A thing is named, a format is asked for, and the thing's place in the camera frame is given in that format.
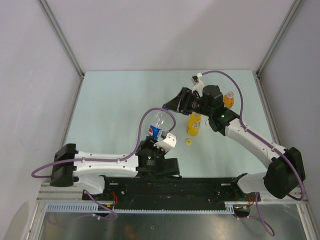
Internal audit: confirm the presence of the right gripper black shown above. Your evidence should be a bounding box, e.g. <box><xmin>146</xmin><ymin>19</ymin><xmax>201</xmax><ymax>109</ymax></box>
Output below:
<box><xmin>163</xmin><ymin>87</ymin><xmax>212</xmax><ymax>117</ymax></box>

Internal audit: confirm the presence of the yellow juice bottle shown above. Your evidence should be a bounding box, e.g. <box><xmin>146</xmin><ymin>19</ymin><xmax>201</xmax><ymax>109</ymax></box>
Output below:
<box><xmin>186</xmin><ymin>112</ymin><xmax>202</xmax><ymax>137</ymax></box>

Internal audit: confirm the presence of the clear water bottle blue label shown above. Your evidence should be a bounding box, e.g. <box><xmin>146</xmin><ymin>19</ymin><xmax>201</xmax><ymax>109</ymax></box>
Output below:
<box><xmin>146</xmin><ymin>111</ymin><xmax>172</xmax><ymax>140</ymax></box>

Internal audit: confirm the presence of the yellow bottle cap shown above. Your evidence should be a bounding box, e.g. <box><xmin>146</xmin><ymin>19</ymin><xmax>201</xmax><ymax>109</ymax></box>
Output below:
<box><xmin>185</xmin><ymin>139</ymin><xmax>192</xmax><ymax>146</ymax></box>

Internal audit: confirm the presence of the orange tea bottle blue label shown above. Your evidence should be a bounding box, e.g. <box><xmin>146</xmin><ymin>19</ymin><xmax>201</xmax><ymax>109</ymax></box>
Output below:
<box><xmin>223</xmin><ymin>91</ymin><xmax>235</xmax><ymax>109</ymax></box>

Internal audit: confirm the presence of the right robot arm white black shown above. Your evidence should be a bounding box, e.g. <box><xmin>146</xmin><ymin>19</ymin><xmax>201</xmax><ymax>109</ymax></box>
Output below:
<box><xmin>163</xmin><ymin>85</ymin><xmax>306</xmax><ymax>201</ymax></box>

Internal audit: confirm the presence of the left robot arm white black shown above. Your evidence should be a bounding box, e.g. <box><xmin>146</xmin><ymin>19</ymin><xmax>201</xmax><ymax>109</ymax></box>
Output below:
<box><xmin>49</xmin><ymin>133</ymin><xmax>180</xmax><ymax>200</ymax></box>

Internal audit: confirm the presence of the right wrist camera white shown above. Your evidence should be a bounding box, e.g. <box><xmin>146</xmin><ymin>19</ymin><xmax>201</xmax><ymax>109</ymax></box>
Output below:
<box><xmin>191</xmin><ymin>72</ymin><xmax>205</xmax><ymax>94</ymax></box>

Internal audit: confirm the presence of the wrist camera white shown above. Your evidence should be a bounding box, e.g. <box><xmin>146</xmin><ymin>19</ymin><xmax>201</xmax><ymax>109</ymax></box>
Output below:
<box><xmin>191</xmin><ymin>72</ymin><xmax>205</xmax><ymax>94</ymax></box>
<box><xmin>153</xmin><ymin>133</ymin><xmax>177</xmax><ymax>153</ymax></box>

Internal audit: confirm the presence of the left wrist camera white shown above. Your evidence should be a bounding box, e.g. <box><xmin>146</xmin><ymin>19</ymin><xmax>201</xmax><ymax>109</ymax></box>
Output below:
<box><xmin>153</xmin><ymin>133</ymin><xmax>177</xmax><ymax>153</ymax></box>

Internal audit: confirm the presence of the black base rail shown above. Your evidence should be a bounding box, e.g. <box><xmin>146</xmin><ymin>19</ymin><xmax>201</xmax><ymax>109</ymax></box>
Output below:
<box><xmin>93</xmin><ymin>177</ymin><xmax>261</xmax><ymax>210</ymax></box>

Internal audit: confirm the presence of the grey slotted cable duct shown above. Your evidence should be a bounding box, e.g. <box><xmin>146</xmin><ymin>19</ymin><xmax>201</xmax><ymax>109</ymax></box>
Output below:
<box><xmin>44</xmin><ymin>202</ymin><xmax>250</xmax><ymax>214</ymax></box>

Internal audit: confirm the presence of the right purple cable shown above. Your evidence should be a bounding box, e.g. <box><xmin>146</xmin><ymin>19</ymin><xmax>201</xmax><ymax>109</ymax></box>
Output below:
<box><xmin>201</xmin><ymin>70</ymin><xmax>307</xmax><ymax>238</ymax></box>

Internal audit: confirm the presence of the left aluminium frame post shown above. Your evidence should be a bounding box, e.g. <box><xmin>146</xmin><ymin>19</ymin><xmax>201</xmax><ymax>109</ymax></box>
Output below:
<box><xmin>36</xmin><ymin>0</ymin><xmax>85</xmax><ymax>77</ymax></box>

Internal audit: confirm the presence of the aluminium frame post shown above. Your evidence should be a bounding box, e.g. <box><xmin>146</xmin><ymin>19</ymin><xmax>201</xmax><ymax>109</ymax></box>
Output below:
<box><xmin>36</xmin><ymin>0</ymin><xmax>85</xmax><ymax>77</ymax></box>
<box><xmin>256</xmin><ymin>0</ymin><xmax>306</xmax><ymax>76</ymax></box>

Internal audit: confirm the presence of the right aluminium frame post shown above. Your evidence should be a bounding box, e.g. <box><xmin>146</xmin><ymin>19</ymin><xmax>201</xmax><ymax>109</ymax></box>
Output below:
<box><xmin>256</xmin><ymin>0</ymin><xmax>306</xmax><ymax>76</ymax></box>

